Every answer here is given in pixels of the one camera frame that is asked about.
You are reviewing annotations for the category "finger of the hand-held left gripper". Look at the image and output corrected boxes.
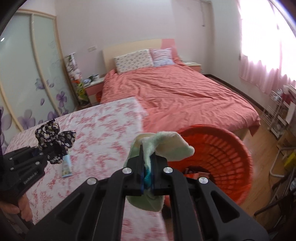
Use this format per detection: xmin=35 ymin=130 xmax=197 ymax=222
xmin=32 ymin=146 xmax=70 ymax=164

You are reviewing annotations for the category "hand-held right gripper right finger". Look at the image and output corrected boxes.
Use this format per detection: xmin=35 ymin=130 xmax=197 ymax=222
xmin=151 ymin=154 xmax=270 ymax=241

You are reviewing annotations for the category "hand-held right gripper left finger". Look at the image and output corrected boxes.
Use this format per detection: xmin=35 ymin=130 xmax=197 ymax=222
xmin=25 ymin=146 xmax=145 ymax=241

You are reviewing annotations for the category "dark floral sock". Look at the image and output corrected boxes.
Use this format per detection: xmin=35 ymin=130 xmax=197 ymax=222
xmin=34 ymin=118 xmax=77 ymax=166

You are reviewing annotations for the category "red plastic basket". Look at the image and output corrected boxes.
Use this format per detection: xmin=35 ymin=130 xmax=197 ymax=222
xmin=165 ymin=124 xmax=254 ymax=206

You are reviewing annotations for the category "light green sock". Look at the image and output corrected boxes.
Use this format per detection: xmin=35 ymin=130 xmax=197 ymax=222
xmin=123 ymin=131 xmax=195 ymax=213

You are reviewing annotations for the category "person's left hand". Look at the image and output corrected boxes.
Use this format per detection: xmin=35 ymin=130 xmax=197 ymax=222
xmin=0 ymin=193 xmax=33 ymax=222

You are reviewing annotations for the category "small light blue packet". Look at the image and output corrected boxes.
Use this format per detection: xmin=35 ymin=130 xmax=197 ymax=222
xmin=61 ymin=154 xmax=73 ymax=178

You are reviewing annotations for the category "floral printed cloth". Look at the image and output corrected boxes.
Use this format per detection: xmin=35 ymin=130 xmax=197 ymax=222
xmin=5 ymin=97 xmax=173 ymax=241

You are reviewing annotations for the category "wardrobe with flower decals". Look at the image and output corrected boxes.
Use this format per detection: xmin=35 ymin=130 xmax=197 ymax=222
xmin=0 ymin=9 xmax=77 ymax=150

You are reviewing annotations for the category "pink nightstand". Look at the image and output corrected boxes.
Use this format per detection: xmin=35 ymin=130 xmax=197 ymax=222
xmin=83 ymin=77 xmax=106 ymax=105
xmin=182 ymin=61 xmax=202 ymax=74

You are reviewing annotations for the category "yellow box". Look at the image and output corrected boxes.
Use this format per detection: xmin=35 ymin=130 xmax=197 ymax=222
xmin=283 ymin=154 xmax=296 ymax=170

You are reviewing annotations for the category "bed with salmon duvet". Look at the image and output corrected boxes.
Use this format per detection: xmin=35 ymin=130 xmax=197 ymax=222
xmin=100 ymin=62 xmax=261 ymax=140

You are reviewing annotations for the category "white cabinet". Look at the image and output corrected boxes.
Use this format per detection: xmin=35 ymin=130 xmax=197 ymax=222
xmin=282 ymin=84 xmax=296 ymax=127

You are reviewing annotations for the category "floral pillow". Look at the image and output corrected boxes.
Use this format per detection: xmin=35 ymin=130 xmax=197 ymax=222
xmin=113 ymin=49 xmax=154 ymax=75

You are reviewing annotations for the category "beige and pink headboard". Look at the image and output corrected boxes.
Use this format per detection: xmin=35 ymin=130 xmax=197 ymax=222
xmin=102 ymin=38 xmax=176 ymax=75

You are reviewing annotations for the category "striped pink pillow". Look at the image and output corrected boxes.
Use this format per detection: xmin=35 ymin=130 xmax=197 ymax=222
xmin=149 ymin=48 xmax=174 ymax=67

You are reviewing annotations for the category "pink curtain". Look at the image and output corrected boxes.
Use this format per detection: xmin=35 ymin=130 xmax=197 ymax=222
xmin=238 ymin=0 xmax=296 ymax=96

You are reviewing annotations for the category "air conditioner pipe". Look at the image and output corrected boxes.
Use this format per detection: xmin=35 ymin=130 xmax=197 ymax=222
xmin=200 ymin=0 xmax=212 ymax=26

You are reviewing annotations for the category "metal frame chair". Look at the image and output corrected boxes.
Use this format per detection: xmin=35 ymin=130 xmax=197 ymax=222
xmin=253 ymin=139 xmax=296 ymax=234

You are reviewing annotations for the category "white wire rack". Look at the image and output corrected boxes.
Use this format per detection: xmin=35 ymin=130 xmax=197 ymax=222
xmin=263 ymin=89 xmax=290 ymax=140

